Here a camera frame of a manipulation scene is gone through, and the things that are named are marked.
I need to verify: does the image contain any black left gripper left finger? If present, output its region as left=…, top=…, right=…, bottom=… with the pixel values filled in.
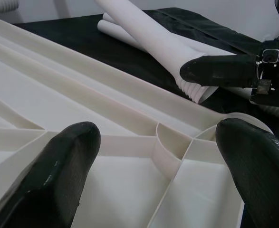
left=0, top=122, right=101, bottom=228

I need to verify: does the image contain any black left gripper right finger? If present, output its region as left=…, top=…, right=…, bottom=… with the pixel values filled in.
left=214, top=118, right=279, bottom=228

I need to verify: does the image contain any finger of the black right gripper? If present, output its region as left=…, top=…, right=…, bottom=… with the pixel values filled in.
left=179, top=54, right=259, bottom=88

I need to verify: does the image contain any white plastic table top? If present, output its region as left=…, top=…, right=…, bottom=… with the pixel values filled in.
left=0, top=0, right=274, bottom=228

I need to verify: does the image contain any black table cloth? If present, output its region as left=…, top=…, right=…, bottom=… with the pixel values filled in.
left=12, top=8, right=279, bottom=148

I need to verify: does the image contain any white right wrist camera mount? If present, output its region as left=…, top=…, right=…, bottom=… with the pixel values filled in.
left=257, top=40, right=279, bottom=65

